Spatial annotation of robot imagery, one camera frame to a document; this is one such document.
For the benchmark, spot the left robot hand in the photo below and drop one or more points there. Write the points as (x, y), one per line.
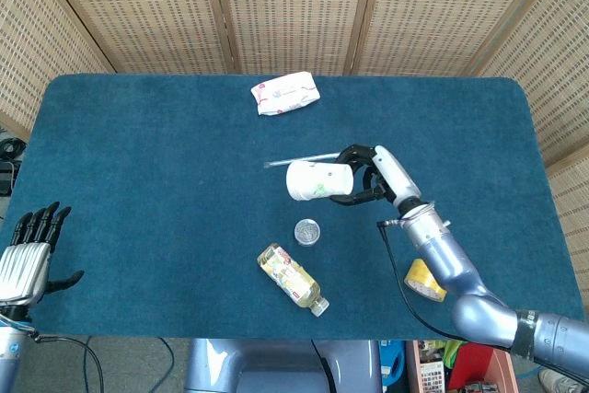
(23, 269)

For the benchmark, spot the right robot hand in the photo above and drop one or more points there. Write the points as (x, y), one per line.
(396, 176)

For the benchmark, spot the white paper cup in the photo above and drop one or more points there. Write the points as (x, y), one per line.
(317, 179)

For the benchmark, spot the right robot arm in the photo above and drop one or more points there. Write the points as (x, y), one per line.
(437, 250)

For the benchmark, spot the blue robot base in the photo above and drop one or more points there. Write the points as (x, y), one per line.
(276, 365)

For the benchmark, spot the clear wrapped straw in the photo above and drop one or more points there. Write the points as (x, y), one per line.
(322, 155)

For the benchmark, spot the grey power adapter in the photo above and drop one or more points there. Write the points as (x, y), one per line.
(7, 179)

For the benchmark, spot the small clear round lid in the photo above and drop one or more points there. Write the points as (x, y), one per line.
(307, 232)

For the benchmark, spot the yellow tape roll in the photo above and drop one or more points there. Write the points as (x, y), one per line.
(421, 280)

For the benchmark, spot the white tissue pack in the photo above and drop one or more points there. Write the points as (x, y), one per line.
(285, 94)

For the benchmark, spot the teal carpet table mat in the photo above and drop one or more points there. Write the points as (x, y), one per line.
(138, 181)

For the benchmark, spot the yellow drink plastic bottle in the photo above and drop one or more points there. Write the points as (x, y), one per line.
(290, 275)

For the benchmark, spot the blue plastic container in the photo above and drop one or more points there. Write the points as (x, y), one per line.
(391, 363)

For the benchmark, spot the pink plastic basket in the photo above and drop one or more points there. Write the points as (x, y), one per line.
(425, 370)

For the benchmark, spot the red box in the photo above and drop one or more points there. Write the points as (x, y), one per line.
(478, 365)

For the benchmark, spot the grey shoe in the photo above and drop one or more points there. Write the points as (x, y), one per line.
(559, 383)

